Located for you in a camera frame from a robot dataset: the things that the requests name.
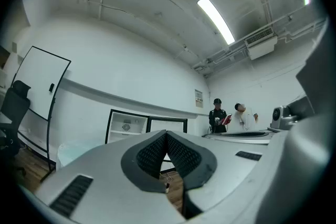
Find black office chair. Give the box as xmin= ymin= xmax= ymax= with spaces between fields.
xmin=0 ymin=80 xmax=32 ymax=164

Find long ceiling light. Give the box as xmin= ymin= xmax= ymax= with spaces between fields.
xmin=197 ymin=0 xmax=236 ymax=45

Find wall poster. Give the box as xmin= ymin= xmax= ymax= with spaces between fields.
xmin=194 ymin=89 xmax=204 ymax=109

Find silver oval tray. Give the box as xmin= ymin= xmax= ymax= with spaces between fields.
xmin=202 ymin=130 xmax=274 ymax=145

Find white ceiling pipes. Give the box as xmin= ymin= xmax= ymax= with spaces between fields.
xmin=192 ymin=11 xmax=329 ymax=77

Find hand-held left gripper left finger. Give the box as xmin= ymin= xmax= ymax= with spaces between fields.
xmin=34 ymin=129 xmax=186 ymax=224

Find whiteboard on black stand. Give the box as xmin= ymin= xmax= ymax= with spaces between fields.
xmin=10 ymin=46 xmax=72 ymax=183

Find white fridge with black frame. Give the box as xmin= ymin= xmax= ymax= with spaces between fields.
xmin=104 ymin=109 xmax=188 ymax=145

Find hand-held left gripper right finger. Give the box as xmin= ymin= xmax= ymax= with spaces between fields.
xmin=166 ymin=130 xmax=274 ymax=219

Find white air conditioner unit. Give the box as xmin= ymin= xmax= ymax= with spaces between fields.
xmin=244 ymin=27 xmax=278 ymax=61

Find grey fan device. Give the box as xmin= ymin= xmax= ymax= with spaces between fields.
xmin=270 ymin=105 xmax=299 ymax=130

